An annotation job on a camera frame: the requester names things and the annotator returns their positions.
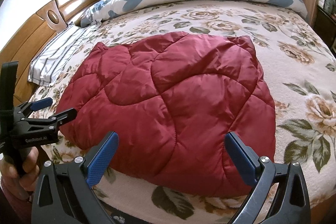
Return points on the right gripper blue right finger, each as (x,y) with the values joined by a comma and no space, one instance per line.
(291,201)

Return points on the grey striped pillow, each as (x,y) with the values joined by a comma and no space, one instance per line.
(47,65)

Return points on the person's left hand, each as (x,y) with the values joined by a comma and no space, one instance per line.
(20,186)

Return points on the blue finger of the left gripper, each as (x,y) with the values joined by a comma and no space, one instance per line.
(41,104)
(62,118)

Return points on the dark red quilted down coat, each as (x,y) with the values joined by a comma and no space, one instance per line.
(172,98)

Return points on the floral beige bed blanket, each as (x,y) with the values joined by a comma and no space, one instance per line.
(299,70)

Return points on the wooden headboard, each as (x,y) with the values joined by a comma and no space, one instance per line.
(34,34)

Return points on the cluttered side shelf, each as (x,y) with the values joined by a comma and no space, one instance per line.
(324,24)

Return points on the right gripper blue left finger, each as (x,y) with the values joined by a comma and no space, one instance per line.
(64,192)

